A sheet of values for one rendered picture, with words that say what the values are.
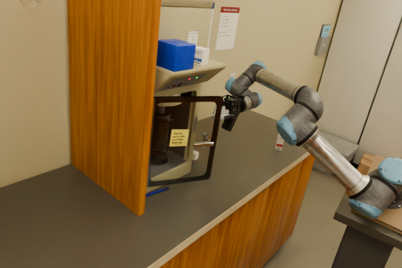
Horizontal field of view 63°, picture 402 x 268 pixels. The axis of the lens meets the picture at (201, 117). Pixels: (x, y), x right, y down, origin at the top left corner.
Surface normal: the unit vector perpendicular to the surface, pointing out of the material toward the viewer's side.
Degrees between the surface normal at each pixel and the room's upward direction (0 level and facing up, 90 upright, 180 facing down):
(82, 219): 0
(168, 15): 90
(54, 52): 90
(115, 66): 90
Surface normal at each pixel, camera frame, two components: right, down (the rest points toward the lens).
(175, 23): 0.76, 0.34
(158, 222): 0.13, -0.92
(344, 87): -0.64, 0.22
